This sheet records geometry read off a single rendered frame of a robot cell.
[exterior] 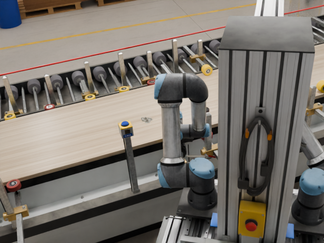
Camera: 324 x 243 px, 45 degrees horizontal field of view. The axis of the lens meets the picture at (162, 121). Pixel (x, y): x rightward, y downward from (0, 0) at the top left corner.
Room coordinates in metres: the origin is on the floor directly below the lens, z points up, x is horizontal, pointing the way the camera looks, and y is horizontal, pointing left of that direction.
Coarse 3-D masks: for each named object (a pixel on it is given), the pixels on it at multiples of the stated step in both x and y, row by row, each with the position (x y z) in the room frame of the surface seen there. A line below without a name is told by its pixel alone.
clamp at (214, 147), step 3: (216, 144) 2.00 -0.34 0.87; (213, 147) 1.97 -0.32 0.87; (216, 147) 1.97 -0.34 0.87; (201, 150) 1.96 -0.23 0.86; (204, 150) 1.95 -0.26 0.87; (207, 150) 1.95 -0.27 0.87; (210, 150) 1.94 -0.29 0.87; (213, 150) 1.95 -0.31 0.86; (201, 153) 1.96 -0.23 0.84; (204, 153) 1.94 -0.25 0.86; (207, 153) 1.94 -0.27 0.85; (210, 153) 1.94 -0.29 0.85; (213, 153) 1.95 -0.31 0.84
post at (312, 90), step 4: (312, 88) 2.16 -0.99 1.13; (316, 88) 2.17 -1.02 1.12; (312, 92) 2.16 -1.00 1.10; (308, 96) 2.18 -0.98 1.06; (312, 96) 2.16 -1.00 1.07; (308, 100) 2.17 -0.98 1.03; (312, 100) 2.16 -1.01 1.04; (308, 104) 2.17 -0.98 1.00; (312, 104) 2.16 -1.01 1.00; (308, 108) 2.16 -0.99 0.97; (308, 116) 2.16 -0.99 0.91; (308, 120) 2.16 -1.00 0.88; (308, 124) 2.16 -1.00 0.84
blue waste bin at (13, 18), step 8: (0, 0) 6.91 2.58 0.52; (8, 0) 6.96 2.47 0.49; (16, 0) 7.14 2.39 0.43; (0, 8) 6.92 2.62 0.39; (8, 8) 6.95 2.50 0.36; (16, 8) 7.08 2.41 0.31; (0, 16) 6.94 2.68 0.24; (8, 16) 6.94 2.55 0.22; (16, 16) 7.04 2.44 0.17; (0, 24) 6.98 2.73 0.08; (8, 24) 6.95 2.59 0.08; (16, 24) 7.02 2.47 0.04
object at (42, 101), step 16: (320, 16) 4.08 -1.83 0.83; (112, 64) 3.42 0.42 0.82; (192, 64) 3.47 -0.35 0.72; (208, 64) 3.44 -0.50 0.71; (64, 80) 3.29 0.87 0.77; (96, 80) 3.33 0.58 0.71; (112, 80) 3.30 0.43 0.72; (32, 96) 3.13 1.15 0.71; (64, 96) 3.07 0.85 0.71; (80, 96) 3.05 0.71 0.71; (96, 96) 2.81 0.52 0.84; (32, 112) 2.65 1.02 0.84
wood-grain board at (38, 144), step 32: (320, 64) 2.89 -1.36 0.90; (128, 96) 2.66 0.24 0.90; (320, 96) 2.43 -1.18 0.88; (0, 128) 2.38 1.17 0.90; (32, 128) 2.34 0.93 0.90; (64, 128) 2.30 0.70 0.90; (96, 128) 2.27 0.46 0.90; (160, 128) 2.19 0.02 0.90; (0, 160) 2.01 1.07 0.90; (32, 160) 1.98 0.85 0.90; (64, 160) 1.95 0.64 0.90
